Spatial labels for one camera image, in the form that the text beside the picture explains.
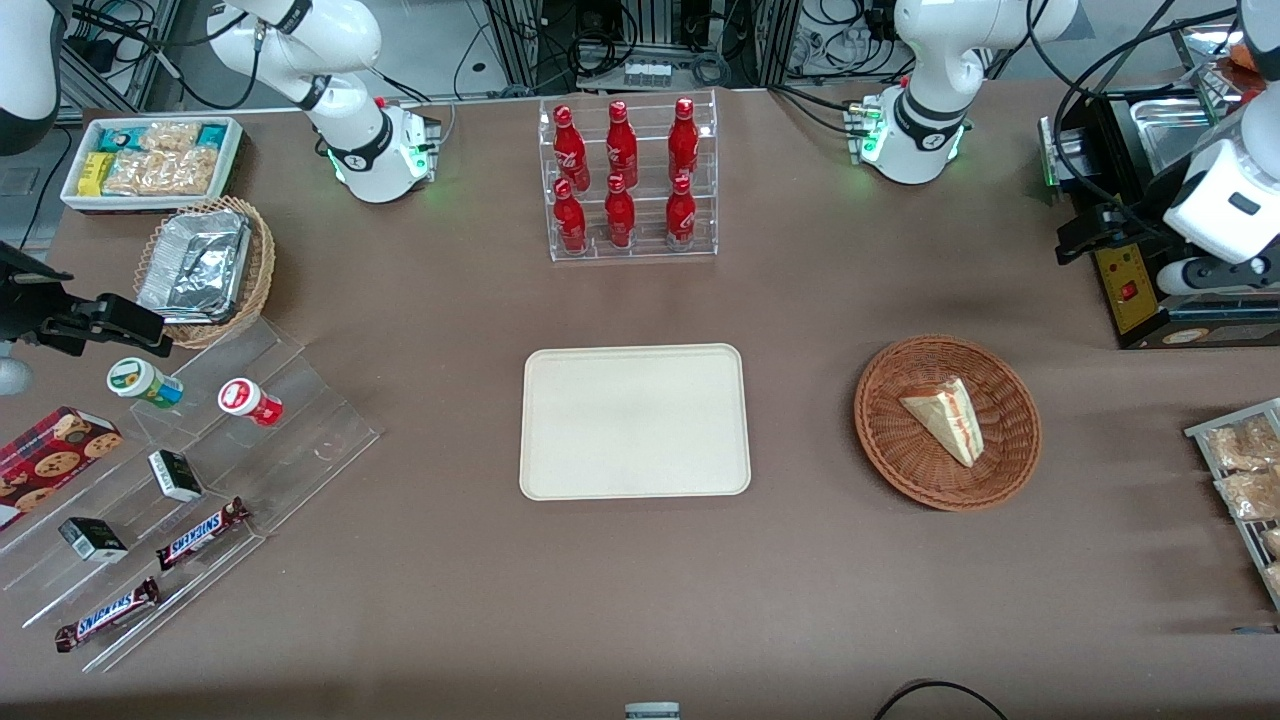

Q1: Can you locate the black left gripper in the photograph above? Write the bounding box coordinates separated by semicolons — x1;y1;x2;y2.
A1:
1057;204;1169;267

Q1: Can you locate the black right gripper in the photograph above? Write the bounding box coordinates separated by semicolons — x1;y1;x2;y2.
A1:
0;243;172;358

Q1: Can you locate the triangle sandwich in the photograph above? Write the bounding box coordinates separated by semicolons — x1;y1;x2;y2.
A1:
898;376;986;469

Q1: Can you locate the light wicker basket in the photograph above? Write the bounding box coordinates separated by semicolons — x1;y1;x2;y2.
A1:
133;195;277;350

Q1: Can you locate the round brown wicker basket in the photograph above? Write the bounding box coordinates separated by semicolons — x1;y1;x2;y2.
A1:
853;334;1043;513

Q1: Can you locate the cream plastic tray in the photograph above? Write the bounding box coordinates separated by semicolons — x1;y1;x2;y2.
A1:
519;343;752;501

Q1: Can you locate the green lid yogurt cup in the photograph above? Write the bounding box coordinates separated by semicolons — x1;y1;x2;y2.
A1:
106;357;185;410

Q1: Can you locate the black food warmer cabinet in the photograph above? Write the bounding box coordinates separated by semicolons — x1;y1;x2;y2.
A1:
1038;20;1280;350

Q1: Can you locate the aluminium foil container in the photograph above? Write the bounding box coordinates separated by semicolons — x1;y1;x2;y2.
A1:
137;209;252;325

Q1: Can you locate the red lid yogurt cup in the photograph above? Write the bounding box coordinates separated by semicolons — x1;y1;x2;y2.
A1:
217;377;284;428

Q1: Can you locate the white rectangular snack bin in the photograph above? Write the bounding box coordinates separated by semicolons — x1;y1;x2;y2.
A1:
60;115;245;214

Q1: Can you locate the red chocolate cookie box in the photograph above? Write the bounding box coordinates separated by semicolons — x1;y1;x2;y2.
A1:
0;405;124;532

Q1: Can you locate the clear rice cracker bag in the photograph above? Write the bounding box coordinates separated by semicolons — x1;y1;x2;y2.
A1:
138;121;203;153
103;148;218;197

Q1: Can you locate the small black white carton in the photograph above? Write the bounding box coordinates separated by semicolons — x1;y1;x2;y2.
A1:
147;449;205;504
57;516;130;564

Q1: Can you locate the clear acrylic stepped display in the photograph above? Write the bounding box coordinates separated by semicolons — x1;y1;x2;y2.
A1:
0;315;384;674

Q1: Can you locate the brown snickers bar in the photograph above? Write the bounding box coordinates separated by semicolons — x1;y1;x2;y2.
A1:
54;576;162;654
154;496;252;572

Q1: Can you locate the clear fried snack bag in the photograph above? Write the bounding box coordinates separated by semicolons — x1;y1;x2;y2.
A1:
1214;468;1280;522
1204;414;1280;473

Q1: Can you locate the red cola bottle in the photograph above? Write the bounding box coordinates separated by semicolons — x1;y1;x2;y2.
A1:
667;97;701;184
664;174;699;250
552;178;589;254
605;100;640;189
603;174;638;250
552;104;592;192

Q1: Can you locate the clear acrylic bottle rack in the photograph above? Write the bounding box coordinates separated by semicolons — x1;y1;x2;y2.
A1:
538;88;719;264

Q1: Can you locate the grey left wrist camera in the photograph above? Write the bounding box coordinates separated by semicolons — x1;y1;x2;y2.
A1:
1157;256;1280;298

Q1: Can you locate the grey wire rack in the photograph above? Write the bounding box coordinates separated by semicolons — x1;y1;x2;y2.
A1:
1184;397;1280;611

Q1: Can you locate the black looped cable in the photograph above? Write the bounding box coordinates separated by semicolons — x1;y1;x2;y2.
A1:
871;679;1012;720

